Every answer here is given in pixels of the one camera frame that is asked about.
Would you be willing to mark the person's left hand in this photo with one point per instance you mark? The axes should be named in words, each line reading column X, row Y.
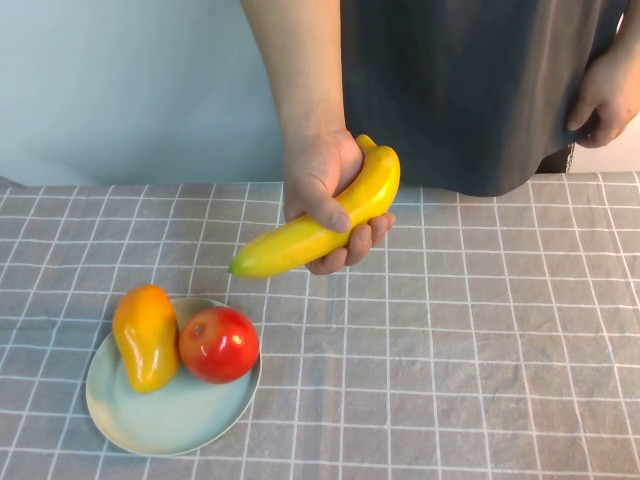
column 615, row 95

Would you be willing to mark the person's right hand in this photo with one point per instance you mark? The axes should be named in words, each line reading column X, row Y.
column 312, row 170

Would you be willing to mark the yellow plastic banana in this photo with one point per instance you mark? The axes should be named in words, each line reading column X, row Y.
column 320, row 235

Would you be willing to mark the person's right forearm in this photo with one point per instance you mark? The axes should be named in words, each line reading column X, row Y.
column 300, row 65

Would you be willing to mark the person's left forearm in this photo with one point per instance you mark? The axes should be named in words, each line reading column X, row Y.
column 625, row 47

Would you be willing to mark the black trousers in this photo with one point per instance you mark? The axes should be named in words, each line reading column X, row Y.
column 555, row 162

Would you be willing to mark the dark grey shirt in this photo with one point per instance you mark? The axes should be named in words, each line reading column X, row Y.
column 460, row 90

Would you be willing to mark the red plastic apple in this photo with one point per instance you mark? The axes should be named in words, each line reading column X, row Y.
column 220, row 347

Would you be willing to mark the orange yellow plastic mango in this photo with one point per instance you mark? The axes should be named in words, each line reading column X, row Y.
column 145, row 340

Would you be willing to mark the pale green round plate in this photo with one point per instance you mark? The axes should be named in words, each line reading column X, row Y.
column 175, row 420

